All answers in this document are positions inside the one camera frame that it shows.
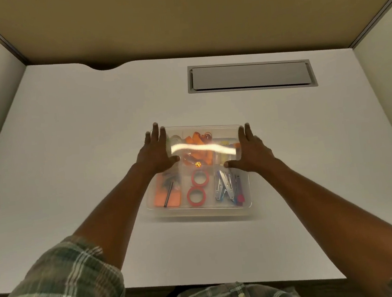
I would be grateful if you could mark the person's left hand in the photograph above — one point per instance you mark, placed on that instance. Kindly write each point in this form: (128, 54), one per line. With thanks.
(155, 156)

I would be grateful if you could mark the person's right hand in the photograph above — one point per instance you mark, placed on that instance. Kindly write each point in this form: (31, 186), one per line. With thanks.
(254, 154)

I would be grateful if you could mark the clear tube orange cap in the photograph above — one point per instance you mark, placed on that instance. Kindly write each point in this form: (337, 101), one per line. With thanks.
(237, 145)

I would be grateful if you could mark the dark pencil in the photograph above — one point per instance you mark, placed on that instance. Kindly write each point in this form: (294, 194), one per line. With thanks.
(168, 193)

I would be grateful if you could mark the pink sticky note pad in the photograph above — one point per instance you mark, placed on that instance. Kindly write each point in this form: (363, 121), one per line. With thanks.
(159, 197)

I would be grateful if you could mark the pink tape roll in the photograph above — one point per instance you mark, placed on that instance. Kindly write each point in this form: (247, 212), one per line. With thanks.
(189, 197)
(193, 179)

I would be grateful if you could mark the clear plastic lid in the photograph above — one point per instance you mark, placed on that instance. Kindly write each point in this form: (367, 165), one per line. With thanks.
(203, 148)

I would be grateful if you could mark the clear plastic organizer box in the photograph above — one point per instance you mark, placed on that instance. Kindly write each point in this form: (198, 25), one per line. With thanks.
(189, 213)

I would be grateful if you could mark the person's left forearm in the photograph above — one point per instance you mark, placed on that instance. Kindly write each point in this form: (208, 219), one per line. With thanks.
(116, 218)

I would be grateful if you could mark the person's right forearm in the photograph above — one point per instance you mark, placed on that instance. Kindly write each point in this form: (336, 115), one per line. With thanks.
(340, 222)

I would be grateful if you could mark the white desk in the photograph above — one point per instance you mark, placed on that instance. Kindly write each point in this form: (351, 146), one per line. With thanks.
(75, 131)

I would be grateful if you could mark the tan partition panel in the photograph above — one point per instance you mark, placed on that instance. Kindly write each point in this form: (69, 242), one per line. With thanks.
(185, 15)

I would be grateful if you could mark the green plaid shirt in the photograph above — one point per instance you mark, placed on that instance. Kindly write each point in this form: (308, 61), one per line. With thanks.
(57, 294)

